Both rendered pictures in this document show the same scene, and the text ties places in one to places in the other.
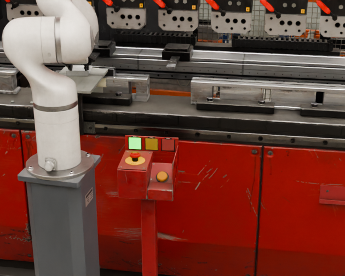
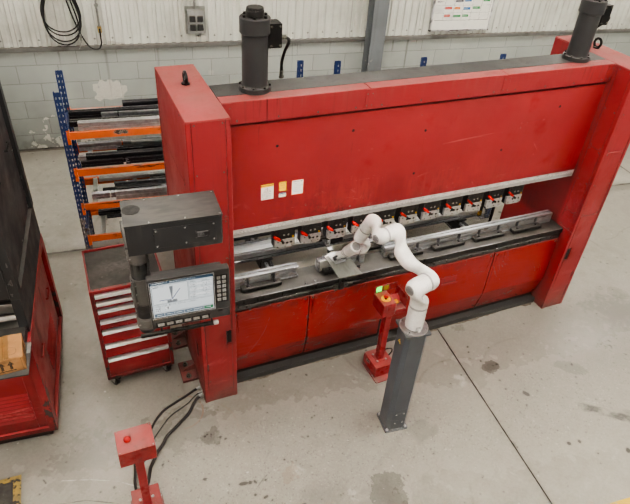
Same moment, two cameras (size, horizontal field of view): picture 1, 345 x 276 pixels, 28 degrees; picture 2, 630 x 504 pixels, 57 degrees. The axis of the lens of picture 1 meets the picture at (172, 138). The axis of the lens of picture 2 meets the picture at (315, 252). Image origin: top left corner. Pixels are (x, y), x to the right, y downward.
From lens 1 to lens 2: 3.05 m
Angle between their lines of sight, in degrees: 32
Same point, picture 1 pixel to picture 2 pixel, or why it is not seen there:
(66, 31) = (435, 281)
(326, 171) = (445, 272)
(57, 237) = (415, 354)
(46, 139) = (419, 321)
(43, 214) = (412, 348)
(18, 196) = (303, 326)
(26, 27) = (422, 285)
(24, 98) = (306, 278)
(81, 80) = (346, 265)
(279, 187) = not seen: hidden behind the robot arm
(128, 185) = (388, 311)
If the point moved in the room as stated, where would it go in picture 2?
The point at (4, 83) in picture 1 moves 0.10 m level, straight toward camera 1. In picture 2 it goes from (292, 272) to (301, 279)
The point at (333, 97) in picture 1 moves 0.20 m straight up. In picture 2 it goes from (443, 238) to (448, 218)
